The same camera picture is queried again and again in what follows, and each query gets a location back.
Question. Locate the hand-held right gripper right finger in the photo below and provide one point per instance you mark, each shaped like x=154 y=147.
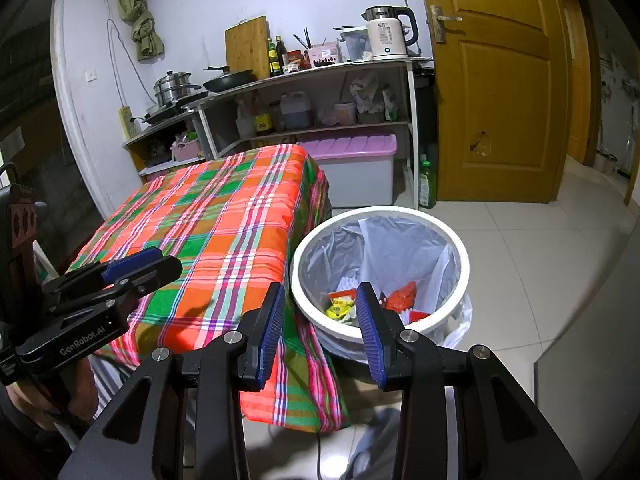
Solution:
x=370 y=340

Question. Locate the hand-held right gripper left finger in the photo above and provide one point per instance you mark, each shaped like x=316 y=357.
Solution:
x=270 y=335

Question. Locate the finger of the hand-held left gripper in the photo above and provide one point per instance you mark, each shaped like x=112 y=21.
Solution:
x=130 y=262
x=155 y=275

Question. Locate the gold snack wrapper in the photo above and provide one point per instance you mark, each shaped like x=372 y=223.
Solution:
x=340 y=307

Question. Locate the red plastic bag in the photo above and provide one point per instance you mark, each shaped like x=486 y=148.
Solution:
x=402 y=297

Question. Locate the clear bin liner bag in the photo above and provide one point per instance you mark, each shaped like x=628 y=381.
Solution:
x=400 y=250

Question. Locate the white round bin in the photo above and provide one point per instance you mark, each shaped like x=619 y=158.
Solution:
x=450 y=245

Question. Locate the person's left hand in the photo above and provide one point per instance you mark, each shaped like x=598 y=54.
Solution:
x=82 y=385

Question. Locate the plaid tablecloth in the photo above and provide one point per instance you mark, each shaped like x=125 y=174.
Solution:
x=215 y=210

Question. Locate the person's right leg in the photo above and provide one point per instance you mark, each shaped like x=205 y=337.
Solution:
x=372 y=445

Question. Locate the pink plastic basket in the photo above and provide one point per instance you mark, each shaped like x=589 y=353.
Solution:
x=186 y=150

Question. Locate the low wooden shelf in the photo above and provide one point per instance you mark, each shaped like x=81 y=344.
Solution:
x=150 y=134

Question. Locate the yellowed power strip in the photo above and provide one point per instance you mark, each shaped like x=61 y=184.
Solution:
x=127 y=121

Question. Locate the black induction cooker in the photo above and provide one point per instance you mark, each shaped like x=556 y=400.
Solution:
x=170 y=110

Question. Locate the green plastic bottle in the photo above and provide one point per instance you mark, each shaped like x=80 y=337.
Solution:
x=427 y=185

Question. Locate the white plastic bottle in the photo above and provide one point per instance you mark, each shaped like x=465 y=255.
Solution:
x=243 y=120

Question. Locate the steel steamer pot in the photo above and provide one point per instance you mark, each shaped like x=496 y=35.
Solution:
x=172 y=87

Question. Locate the pink lidded storage box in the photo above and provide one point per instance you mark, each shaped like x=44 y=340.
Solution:
x=350 y=160

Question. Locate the yellow label bottle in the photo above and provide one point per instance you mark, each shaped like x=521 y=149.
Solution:
x=262 y=120

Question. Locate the black frying pan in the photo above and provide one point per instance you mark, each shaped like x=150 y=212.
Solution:
x=227 y=80

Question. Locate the white kitchen shelf unit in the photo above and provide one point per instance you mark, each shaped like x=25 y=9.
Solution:
x=325 y=131

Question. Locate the dark liquid jug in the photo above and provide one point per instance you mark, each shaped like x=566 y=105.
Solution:
x=295 y=110

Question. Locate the small plastic bucket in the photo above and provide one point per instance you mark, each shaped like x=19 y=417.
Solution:
x=345 y=112

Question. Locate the green hanging cloth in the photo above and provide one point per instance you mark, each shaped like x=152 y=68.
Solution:
x=140 y=20

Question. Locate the crumpled plastic bags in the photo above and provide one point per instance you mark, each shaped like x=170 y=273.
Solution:
x=370 y=95

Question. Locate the dark sauce bottle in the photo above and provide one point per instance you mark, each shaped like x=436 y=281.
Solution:
x=273 y=60
x=281 y=55

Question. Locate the wooden cutting board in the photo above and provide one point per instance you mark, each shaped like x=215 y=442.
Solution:
x=247 y=45

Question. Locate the red sauce jar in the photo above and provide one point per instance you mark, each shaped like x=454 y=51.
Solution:
x=295 y=57

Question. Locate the yellow wooden door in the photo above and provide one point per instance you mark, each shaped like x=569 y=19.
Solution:
x=500 y=110

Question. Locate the bunch of dark chopsticks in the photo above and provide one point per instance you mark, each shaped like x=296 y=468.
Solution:
x=303 y=40

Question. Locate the pink utensil holder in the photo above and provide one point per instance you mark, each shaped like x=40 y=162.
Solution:
x=325 y=55

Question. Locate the clear plastic container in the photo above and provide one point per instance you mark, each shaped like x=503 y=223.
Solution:
x=356 y=42

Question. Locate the white electric kettle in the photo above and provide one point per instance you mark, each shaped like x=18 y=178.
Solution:
x=387 y=32

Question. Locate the white wall switch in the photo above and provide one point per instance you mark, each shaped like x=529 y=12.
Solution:
x=91 y=76

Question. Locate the brown wooden doorway frame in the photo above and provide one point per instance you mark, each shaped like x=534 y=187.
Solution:
x=580 y=85

